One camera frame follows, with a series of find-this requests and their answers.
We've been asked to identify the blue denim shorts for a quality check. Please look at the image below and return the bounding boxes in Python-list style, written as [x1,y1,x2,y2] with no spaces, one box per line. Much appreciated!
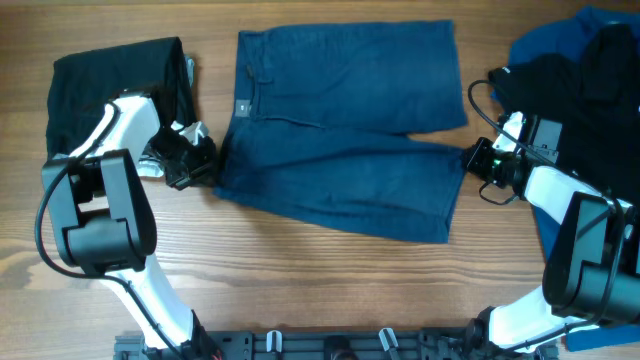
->
[215,20,467,243]

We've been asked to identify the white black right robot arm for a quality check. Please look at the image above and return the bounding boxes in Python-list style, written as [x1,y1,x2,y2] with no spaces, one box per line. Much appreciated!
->
[463,112,639,357]

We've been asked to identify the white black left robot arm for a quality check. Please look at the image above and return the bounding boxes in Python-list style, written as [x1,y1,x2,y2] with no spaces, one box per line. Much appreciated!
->
[34,87,216,359]

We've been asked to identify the blue shirt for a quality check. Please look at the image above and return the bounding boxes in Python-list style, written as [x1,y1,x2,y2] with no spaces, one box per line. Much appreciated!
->
[508,6,639,352]

